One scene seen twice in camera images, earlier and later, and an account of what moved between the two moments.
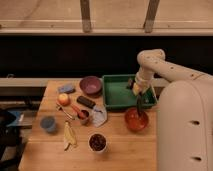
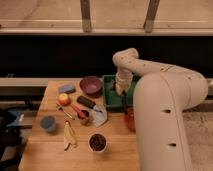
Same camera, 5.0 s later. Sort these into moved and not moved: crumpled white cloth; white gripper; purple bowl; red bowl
Moved: white gripper
Not moved: red bowl; purple bowl; crumpled white cloth
